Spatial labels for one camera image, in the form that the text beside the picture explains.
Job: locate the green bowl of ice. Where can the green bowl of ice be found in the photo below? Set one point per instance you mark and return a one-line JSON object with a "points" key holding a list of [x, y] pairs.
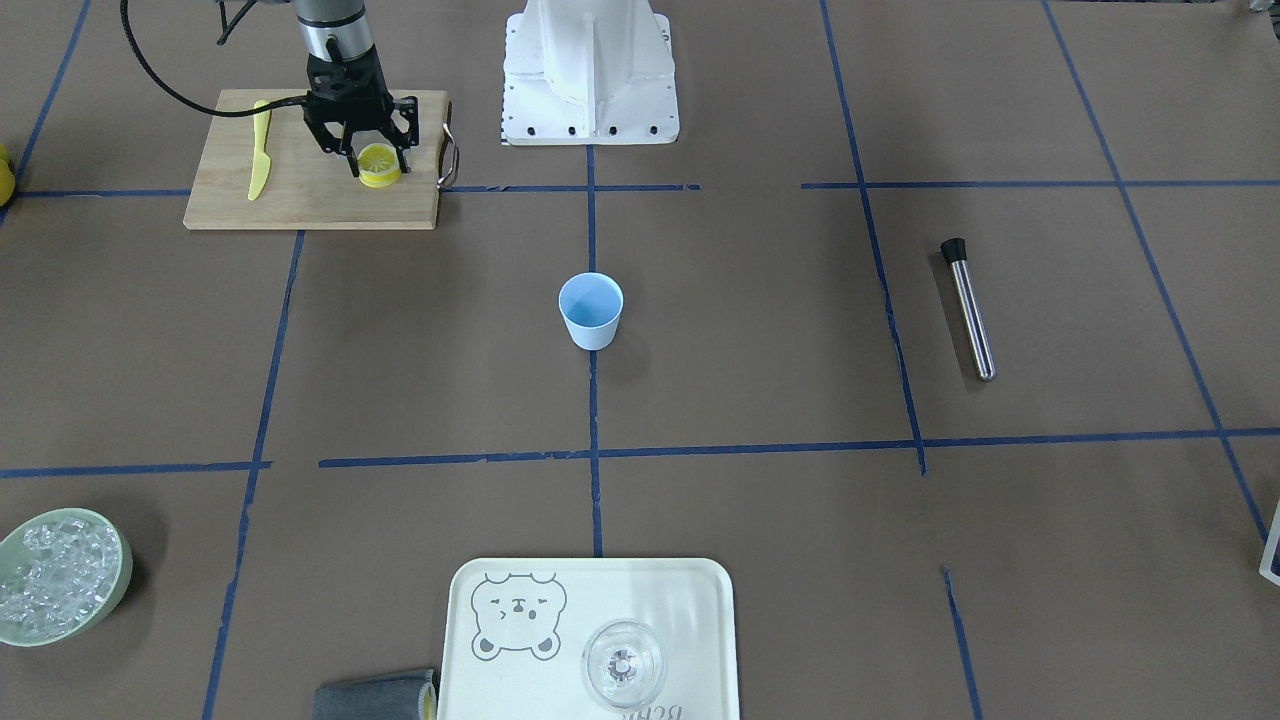
{"points": [[63, 572]]}

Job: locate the light blue cup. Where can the light blue cup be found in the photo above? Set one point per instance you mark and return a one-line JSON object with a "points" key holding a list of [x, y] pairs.
{"points": [[591, 305]]}

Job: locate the yellow lemon slices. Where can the yellow lemon slices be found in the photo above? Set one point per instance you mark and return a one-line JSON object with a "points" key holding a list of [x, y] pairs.
{"points": [[378, 165]]}

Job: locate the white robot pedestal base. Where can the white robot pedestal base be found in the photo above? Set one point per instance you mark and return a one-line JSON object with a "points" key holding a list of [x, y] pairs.
{"points": [[589, 73]]}

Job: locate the white wire cup rack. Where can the white wire cup rack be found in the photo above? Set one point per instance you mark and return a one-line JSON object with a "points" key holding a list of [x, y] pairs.
{"points": [[1268, 560]]}

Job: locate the clear wine glass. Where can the clear wine glass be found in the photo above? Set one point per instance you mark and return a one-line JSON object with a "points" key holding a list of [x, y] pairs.
{"points": [[624, 665]]}

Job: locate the yellow plastic knife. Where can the yellow plastic knife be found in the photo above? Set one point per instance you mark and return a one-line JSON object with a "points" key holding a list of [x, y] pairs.
{"points": [[260, 159]]}

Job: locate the cream bear tray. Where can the cream bear tray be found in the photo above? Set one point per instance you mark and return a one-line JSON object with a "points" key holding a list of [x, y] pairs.
{"points": [[516, 629]]}

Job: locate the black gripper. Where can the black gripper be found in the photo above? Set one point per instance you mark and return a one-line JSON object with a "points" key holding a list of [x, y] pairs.
{"points": [[316, 128]]}

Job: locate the bamboo cutting board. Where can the bamboo cutting board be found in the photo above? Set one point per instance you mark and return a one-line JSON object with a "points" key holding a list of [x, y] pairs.
{"points": [[308, 190]]}

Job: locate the steel muddler black tip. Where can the steel muddler black tip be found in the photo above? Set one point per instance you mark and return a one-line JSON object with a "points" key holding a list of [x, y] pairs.
{"points": [[954, 254]]}

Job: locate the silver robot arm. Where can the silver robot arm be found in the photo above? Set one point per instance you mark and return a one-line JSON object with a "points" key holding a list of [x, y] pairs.
{"points": [[336, 31]]}

